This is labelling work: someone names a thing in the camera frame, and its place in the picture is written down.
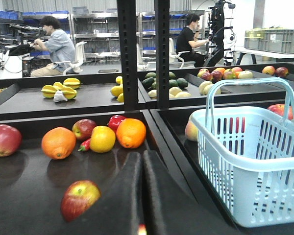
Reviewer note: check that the orange with nub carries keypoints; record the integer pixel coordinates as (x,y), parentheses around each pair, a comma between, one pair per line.
(58,143)

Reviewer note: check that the light blue plastic basket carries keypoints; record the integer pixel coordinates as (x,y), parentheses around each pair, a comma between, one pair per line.
(247,154)

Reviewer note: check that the red apple behind basket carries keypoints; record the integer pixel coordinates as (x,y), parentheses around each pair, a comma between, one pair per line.
(279,109)

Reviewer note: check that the red chili pepper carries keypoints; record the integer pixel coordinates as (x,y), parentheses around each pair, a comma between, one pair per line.
(85,146)

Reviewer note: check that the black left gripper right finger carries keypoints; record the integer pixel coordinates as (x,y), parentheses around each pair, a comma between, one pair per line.
(171,211)

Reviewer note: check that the round orange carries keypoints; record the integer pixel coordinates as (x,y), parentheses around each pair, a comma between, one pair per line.
(131,133)

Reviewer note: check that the red bell pepper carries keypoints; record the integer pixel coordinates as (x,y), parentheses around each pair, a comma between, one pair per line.
(115,121)

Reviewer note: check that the person in blue shirt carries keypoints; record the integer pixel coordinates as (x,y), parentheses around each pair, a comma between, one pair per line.
(59,45)

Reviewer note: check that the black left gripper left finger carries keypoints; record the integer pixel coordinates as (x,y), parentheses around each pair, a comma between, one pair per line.
(117,211)

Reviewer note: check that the white garlic bulb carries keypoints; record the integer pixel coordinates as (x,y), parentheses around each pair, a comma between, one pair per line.
(59,97)

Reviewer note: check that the peach coloured fruit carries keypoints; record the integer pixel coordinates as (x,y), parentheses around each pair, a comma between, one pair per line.
(191,131)

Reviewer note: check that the yellow apple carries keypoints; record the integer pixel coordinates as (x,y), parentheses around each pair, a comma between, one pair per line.
(102,139)

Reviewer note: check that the small red apple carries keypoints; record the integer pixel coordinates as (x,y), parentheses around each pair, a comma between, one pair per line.
(83,129)

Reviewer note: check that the yellow lemon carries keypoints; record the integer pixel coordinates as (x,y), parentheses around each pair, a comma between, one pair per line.
(116,90)

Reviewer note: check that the person in black shirt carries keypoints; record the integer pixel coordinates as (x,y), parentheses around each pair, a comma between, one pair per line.
(188,39)

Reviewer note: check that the grey plastic crate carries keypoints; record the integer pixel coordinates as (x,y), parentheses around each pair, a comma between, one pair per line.
(278,40)

